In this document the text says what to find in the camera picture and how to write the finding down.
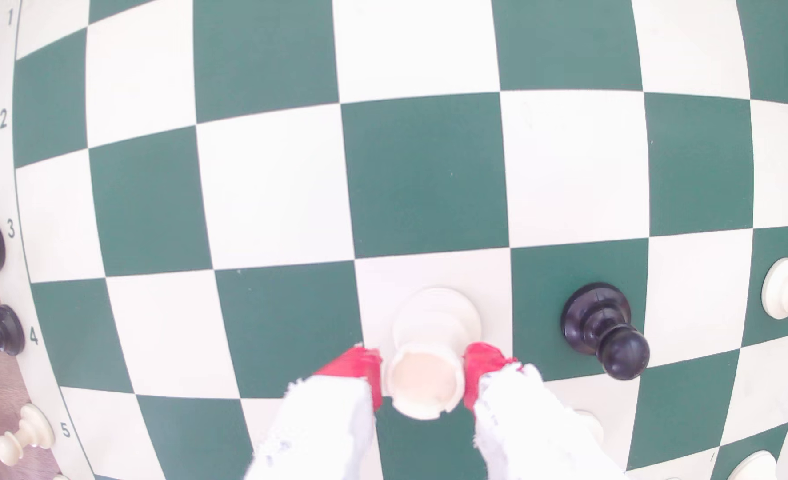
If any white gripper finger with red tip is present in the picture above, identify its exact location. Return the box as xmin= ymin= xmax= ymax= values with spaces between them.
xmin=244 ymin=344 xmax=383 ymax=480
xmin=463 ymin=342 xmax=626 ymax=480

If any white chess rook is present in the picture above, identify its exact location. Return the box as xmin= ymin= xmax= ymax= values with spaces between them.
xmin=382 ymin=287 xmax=483 ymax=421

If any white chess piece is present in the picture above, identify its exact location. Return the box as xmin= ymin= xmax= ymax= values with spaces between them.
xmin=727 ymin=450 xmax=779 ymax=480

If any green and white chessboard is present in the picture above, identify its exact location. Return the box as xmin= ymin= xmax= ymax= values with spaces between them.
xmin=0 ymin=0 xmax=788 ymax=480

